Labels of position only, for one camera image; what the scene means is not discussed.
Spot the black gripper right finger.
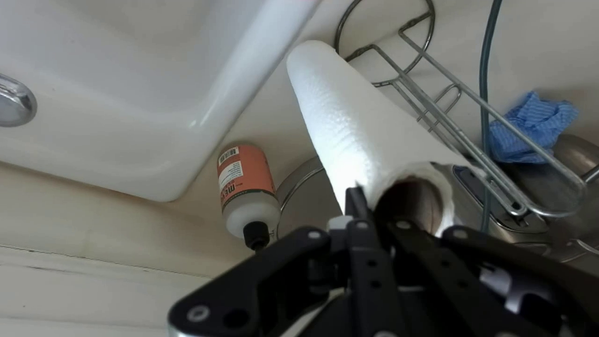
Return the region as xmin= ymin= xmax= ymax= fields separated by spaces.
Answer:
xmin=380 ymin=214 xmax=599 ymax=337

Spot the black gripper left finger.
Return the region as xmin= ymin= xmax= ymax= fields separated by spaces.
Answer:
xmin=166 ymin=186 xmax=400 ymax=337

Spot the white paper towel roll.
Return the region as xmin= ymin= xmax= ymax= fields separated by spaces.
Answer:
xmin=284 ymin=38 xmax=473 ymax=240

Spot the orange soap bottle black pump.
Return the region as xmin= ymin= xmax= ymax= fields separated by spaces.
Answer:
xmin=215 ymin=144 xmax=281 ymax=253

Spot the silver toaster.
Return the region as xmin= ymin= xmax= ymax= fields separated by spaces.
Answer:
xmin=447 ymin=130 xmax=599 ymax=264

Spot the crumpled blue cloth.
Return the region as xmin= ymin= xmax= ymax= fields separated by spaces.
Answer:
xmin=487 ymin=90 xmax=578 ymax=167

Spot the white sink basin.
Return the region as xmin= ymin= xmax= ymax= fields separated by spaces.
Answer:
xmin=0 ymin=0 xmax=324 ymax=204

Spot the metal sink drain strainer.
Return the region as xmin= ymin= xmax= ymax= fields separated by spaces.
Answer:
xmin=0 ymin=73 xmax=37 ymax=130

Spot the thin power cable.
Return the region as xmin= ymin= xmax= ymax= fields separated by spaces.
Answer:
xmin=475 ymin=0 xmax=505 ymax=236

